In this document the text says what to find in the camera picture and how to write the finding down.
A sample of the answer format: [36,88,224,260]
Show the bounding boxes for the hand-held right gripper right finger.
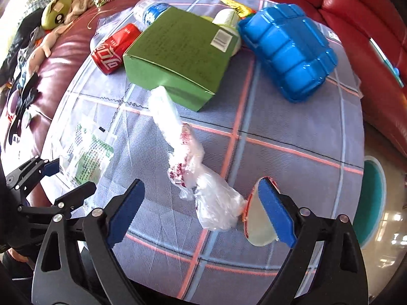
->
[257,178,369,305]

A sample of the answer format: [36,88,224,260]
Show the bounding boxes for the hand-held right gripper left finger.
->
[32,179,147,305]

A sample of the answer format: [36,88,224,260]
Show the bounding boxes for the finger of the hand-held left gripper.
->
[17,181,97,220]
[6,156,61,192]

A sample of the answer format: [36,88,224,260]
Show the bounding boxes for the clear plastic bag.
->
[148,86,247,231]

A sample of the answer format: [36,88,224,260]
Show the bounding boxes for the white jar with green label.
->
[211,8,244,56]

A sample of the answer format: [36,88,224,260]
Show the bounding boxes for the clear wrapper with green print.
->
[60,122,115,186]

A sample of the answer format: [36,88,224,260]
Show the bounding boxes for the dark printed cloth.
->
[0,16,48,140]

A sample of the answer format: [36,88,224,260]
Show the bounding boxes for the grey plaid cloth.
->
[41,0,365,302]

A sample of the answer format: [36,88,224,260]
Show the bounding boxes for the teal round mat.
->
[361,156,387,248]

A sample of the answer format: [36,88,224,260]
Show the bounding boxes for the red soda can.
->
[91,23,142,76]

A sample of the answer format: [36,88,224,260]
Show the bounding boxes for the yellow thread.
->
[88,9,106,28]

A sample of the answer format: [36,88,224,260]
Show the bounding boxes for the green plush toy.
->
[41,0,91,29]

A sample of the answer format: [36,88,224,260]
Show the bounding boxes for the blue plastic container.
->
[238,4,339,103]

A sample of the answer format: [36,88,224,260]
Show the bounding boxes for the beige plush toy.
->
[32,0,96,58]

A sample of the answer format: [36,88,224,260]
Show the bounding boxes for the green cardboard box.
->
[122,7,241,112]

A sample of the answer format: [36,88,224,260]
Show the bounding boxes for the clear plastic water bottle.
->
[133,0,174,27]

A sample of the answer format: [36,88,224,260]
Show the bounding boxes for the white blue stick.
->
[370,37,405,88]

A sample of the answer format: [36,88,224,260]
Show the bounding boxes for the red yellow snack wrapper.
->
[211,0,256,20]

